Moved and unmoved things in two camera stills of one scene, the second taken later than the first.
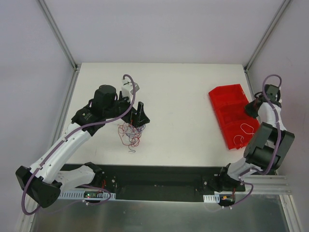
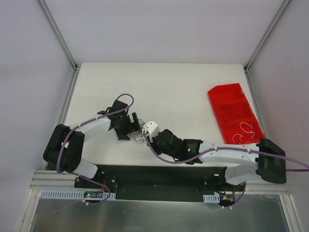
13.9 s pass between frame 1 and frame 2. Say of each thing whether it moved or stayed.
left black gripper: moved
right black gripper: moved
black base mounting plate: stayed
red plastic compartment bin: stayed
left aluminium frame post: stayed
